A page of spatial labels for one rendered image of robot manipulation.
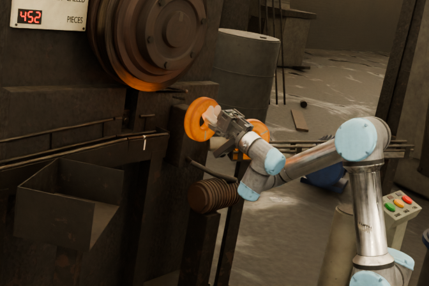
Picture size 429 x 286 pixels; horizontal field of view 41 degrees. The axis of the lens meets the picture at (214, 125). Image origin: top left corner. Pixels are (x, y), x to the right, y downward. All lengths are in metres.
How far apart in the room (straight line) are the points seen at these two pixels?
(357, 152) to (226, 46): 3.18
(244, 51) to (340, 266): 2.65
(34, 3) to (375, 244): 1.23
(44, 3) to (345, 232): 1.37
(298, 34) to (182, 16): 8.16
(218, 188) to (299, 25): 7.91
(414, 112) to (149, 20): 2.94
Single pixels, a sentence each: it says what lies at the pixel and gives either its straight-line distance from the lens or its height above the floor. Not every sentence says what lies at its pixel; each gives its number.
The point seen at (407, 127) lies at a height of 0.47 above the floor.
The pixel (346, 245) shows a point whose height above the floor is 0.39.
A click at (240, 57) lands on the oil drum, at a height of 0.71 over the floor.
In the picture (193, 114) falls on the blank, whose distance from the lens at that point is 1.93.
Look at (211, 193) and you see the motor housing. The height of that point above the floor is 0.51.
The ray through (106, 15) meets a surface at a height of 1.13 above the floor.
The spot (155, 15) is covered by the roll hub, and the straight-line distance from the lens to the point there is 1.87.
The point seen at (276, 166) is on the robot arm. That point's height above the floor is 0.78.
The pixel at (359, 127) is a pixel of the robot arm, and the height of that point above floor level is 0.97.
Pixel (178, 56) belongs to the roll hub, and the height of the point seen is 1.02.
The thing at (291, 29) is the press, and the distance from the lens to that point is 9.89.
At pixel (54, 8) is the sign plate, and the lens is 1.90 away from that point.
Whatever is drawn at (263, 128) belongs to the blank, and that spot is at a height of 0.75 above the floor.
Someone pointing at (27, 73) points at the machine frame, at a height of 0.91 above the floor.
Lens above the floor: 1.31
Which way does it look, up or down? 14 degrees down
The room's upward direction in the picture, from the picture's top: 10 degrees clockwise
